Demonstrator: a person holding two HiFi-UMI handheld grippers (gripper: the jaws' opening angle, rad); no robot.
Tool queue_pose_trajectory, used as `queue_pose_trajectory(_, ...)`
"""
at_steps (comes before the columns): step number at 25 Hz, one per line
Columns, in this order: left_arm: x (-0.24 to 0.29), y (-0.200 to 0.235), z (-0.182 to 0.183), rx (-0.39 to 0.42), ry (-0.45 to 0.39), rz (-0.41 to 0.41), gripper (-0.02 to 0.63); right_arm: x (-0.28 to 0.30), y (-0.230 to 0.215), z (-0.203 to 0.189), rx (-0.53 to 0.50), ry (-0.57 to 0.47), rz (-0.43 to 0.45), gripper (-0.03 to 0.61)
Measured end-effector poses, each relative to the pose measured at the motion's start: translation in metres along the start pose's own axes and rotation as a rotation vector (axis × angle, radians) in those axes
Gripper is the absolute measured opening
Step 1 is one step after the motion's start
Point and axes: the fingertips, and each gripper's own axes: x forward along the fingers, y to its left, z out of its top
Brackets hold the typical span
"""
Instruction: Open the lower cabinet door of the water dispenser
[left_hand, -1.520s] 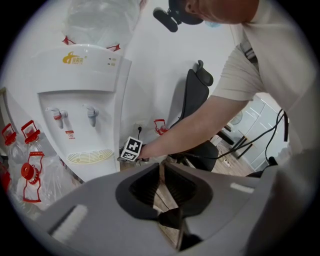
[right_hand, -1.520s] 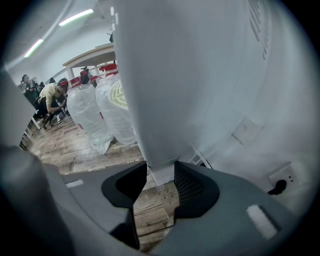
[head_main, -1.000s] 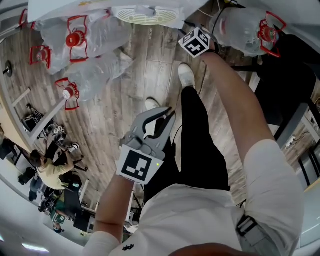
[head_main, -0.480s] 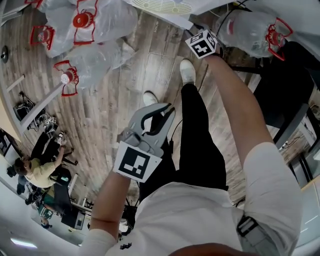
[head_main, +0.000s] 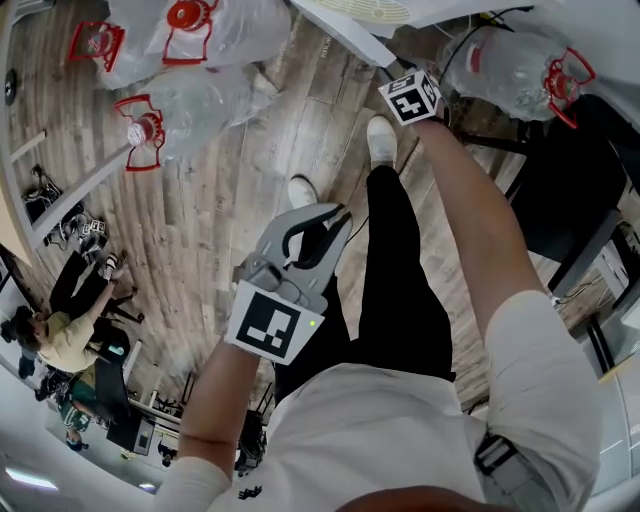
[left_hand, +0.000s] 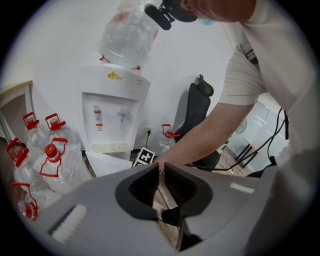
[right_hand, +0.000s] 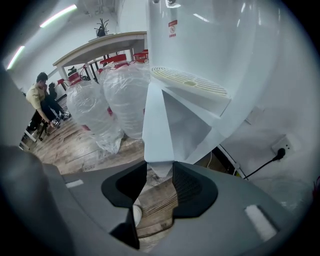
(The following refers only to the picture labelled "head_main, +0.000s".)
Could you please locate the black mesh office chair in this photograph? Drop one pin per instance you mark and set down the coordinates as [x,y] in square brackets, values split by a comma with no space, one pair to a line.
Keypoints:
[565,190]

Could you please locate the person's right forearm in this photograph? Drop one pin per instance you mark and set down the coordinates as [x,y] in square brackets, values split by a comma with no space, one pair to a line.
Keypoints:
[475,210]

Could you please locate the person in white coat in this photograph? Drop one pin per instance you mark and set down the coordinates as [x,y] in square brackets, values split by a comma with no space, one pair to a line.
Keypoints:
[375,425]

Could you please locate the person's left forearm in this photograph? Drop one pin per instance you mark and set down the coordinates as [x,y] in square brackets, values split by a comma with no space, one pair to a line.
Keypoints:
[215,400]

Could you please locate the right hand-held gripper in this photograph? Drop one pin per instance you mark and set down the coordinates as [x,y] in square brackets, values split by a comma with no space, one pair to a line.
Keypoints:
[412,100]

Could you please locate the person's black trousers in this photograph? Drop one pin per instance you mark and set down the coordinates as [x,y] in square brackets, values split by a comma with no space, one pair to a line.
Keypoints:
[395,280]

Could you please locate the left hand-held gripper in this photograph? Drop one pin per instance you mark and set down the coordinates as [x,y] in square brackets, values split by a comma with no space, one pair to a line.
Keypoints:
[270,325]

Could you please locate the person's head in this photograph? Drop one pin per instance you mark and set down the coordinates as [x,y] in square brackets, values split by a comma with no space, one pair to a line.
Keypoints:
[425,500]

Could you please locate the person's white shoe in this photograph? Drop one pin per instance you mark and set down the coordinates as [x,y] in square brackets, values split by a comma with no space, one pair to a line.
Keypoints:
[382,140]
[301,190]

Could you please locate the person's left white shoe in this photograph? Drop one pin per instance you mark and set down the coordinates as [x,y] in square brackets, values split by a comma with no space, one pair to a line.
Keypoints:
[301,190]

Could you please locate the idle gripper devices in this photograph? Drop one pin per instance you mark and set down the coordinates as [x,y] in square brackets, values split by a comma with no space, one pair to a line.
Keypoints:
[92,230]

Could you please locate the white water dispenser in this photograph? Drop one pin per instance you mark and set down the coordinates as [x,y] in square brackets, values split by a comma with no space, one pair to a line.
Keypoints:
[350,30]

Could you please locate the person's right white shoe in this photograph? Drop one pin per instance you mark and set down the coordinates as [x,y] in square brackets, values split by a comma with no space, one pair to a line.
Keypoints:
[382,140]

